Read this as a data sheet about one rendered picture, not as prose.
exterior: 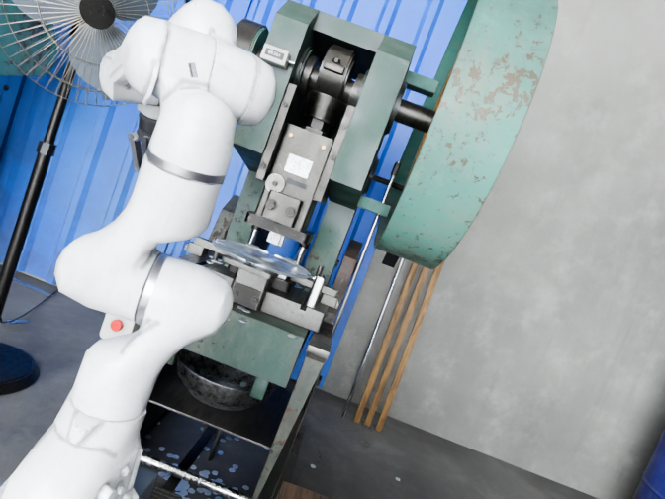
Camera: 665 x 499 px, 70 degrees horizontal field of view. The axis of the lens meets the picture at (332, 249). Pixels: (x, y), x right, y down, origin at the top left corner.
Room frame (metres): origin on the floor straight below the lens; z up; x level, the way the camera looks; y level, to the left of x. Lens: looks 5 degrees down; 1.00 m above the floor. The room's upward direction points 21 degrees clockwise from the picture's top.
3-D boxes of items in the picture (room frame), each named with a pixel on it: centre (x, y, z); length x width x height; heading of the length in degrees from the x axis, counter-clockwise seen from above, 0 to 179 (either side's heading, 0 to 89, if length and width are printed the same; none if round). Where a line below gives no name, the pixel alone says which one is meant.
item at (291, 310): (1.47, 0.17, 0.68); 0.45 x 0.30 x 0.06; 88
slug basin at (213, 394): (1.47, 0.17, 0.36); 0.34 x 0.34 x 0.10
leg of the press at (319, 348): (1.60, -0.10, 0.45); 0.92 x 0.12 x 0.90; 178
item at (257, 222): (1.47, 0.17, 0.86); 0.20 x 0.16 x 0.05; 88
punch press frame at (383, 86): (1.61, 0.17, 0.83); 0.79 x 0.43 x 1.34; 178
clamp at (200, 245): (1.47, 0.34, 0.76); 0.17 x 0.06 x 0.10; 88
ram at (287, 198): (1.43, 0.18, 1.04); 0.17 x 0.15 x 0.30; 178
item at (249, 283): (1.29, 0.18, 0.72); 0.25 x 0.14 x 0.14; 178
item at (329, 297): (1.46, 0.01, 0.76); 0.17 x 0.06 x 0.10; 88
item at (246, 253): (1.34, 0.18, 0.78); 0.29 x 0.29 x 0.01
